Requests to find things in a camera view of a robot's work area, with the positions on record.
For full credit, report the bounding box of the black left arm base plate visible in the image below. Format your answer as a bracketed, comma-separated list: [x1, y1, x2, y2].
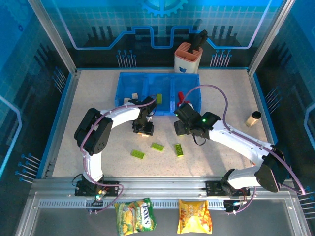
[74, 180, 119, 197]

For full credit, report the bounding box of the green candy bag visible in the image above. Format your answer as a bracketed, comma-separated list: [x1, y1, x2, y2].
[114, 198, 158, 236]

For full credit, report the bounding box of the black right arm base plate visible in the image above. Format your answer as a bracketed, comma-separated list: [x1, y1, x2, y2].
[205, 180, 251, 197]

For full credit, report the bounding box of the black handled knife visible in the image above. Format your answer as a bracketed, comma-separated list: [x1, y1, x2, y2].
[188, 29, 209, 54]

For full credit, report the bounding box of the yellow snack bag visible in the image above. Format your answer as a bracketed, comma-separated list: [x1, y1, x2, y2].
[177, 199, 213, 235]

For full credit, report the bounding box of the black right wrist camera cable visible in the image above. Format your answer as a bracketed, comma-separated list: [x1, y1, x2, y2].
[192, 135, 207, 146]

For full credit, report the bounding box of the aluminium rail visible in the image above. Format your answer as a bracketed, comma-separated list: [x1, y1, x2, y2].
[31, 177, 300, 197]

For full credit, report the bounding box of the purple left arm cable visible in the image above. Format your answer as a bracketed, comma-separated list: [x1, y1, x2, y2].
[80, 95, 158, 214]

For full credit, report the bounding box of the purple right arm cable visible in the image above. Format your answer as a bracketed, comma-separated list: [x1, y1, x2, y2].
[179, 84, 307, 214]

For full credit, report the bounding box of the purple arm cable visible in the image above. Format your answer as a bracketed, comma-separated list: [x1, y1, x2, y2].
[80, 95, 158, 214]
[179, 84, 307, 214]

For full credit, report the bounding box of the aluminium frame post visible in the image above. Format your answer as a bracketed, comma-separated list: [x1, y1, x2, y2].
[27, 0, 79, 74]
[247, 0, 296, 74]

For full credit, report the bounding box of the white knife block pink top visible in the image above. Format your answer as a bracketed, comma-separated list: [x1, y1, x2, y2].
[174, 42, 204, 74]

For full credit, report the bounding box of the spice jar black lid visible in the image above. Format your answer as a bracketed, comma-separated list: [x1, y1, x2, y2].
[245, 111, 262, 128]

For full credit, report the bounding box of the slotted grey cable duct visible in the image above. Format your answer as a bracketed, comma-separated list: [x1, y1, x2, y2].
[38, 199, 228, 209]

